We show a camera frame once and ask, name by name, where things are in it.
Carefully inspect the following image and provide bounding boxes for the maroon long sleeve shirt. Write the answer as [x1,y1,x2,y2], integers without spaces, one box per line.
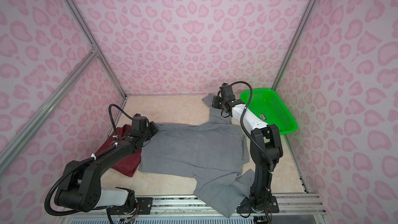
[94,124,143,177]

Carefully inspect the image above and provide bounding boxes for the grey long sleeve shirt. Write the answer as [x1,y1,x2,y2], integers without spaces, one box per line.
[138,94,254,218]

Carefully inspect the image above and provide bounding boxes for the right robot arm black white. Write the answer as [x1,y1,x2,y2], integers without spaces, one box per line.
[212,96,283,217]

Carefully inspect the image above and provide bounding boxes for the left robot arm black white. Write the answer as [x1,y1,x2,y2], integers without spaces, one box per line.
[44,114,159,216]

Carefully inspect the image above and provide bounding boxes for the green plastic basket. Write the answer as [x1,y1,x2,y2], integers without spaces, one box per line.
[243,88,297,135]

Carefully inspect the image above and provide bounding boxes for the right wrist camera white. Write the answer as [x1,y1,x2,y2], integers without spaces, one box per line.
[220,83,236,101]

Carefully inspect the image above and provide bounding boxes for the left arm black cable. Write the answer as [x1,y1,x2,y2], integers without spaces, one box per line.
[108,104,134,138]

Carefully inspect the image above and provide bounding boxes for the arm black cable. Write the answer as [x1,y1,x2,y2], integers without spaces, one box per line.
[108,104,134,138]
[217,81,274,175]

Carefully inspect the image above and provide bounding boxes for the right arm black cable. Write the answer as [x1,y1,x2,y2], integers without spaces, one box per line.
[217,81,274,175]

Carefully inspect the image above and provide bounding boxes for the left aluminium frame diagonal strut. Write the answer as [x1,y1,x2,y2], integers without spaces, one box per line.
[1,49,98,175]

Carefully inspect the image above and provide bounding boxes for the left rear aluminium frame post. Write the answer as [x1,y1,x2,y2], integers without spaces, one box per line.
[63,0,127,100]

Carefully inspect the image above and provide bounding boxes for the aluminium frame post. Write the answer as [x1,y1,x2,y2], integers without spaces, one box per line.
[63,0,127,100]
[271,0,319,91]

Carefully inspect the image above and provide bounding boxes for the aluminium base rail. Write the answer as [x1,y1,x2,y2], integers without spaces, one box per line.
[58,192,330,224]

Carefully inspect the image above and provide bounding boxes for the right rear aluminium frame post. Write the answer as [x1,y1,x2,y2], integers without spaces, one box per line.
[271,0,319,91]

